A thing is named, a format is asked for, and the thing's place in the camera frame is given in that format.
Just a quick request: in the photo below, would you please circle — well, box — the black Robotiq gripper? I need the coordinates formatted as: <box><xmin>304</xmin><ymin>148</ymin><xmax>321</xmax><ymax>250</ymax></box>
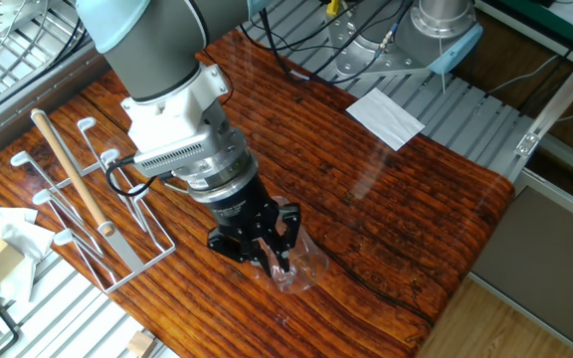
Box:
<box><xmin>205</xmin><ymin>173</ymin><xmax>303</xmax><ymax>280</ymax></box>

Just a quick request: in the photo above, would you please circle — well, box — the clear glass cup with handle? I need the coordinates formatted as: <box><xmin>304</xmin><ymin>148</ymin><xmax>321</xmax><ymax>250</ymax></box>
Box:
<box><xmin>251</xmin><ymin>195</ymin><xmax>331</xmax><ymax>295</ymax></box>

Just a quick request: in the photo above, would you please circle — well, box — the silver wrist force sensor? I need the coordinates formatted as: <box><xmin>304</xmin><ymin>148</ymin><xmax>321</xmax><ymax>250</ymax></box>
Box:
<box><xmin>171</xmin><ymin>126</ymin><xmax>261</xmax><ymax>205</ymax></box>

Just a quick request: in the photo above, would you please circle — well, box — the glossy wood-grain board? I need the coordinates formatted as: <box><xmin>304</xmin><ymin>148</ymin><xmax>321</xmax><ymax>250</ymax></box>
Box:
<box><xmin>0</xmin><ymin>29</ymin><xmax>516</xmax><ymax>358</ymax></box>

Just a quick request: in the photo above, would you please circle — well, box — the small wooden block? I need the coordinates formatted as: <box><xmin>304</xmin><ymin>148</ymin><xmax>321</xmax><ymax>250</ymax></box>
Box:
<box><xmin>126</xmin><ymin>330</ymin><xmax>158</xmax><ymax>358</ymax></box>

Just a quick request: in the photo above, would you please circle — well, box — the white paper sheet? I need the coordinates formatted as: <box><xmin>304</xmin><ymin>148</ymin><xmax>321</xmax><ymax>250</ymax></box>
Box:
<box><xmin>345</xmin><ymin>88</ymin><xmax>427</xmax><ymax>152</ymax></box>

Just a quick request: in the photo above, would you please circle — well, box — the white crumpled cloth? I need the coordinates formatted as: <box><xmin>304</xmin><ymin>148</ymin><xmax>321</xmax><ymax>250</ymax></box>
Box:
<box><xmin>0</xmin><ymin>206</ymin><xmax>57</xmax><ymax>305</ymax></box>

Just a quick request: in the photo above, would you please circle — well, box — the light blue face mask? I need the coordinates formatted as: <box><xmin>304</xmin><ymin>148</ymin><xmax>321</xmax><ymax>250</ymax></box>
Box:
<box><xmin>425</xmin><ymin>22</ymin><xmax>484</xmax><ymax>77</ymax></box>

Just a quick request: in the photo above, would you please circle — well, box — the grey flat panel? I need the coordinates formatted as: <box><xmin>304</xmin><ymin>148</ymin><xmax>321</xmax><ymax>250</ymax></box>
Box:
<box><xmin>469</xmin><ymin>186</ymin><xmax>573</xmax><ymax>358</ymax></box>

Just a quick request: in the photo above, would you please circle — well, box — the silver spare mounting plate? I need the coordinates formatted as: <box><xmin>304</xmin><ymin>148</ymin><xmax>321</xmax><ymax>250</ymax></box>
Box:
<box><xmin>0</xmin><ymin>0</ymin><xmax>50</xmax><ymax>39</ymax></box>

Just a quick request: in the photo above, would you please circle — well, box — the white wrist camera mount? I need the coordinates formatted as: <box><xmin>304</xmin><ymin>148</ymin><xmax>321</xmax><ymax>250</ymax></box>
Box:
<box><xmin>119</xmin><ymin>62</ymin><xmax>241</xmax><ymax>180</ymax></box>

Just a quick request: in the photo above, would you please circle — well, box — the white wire cup rack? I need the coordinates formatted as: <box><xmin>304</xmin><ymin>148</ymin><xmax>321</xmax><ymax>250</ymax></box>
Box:
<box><xmin>10</xmin><ymin>107</ymin><xmax>178</xmax><ymax>295</ymax></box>

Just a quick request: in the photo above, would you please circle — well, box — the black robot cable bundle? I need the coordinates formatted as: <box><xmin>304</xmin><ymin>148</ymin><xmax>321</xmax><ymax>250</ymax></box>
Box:
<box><xmin>104</xmin><ymin>0</ymin><xmax>418</xmax><ymax>198</ymax></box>

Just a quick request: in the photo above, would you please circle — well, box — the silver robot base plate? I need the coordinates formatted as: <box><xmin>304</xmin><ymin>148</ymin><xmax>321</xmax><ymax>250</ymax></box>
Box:
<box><xmin>325</xmin><ymin>0</ymin><xmax>486</xmax><ymax>82</ymax></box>

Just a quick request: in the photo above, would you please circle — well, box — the loose thin cable bundle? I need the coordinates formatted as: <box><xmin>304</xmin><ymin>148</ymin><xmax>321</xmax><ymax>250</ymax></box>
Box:
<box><xmin>0</xmin><ymin>0</ymin><xmax>95</xmax><ymax>103</ymax></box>

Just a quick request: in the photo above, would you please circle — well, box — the aluminium frame post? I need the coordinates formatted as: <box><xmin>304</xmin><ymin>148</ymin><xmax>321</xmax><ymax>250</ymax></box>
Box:
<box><xmin>513</xmin><ymin>47</ymin><xmax>573</xmax><ymax>159</ymax></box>

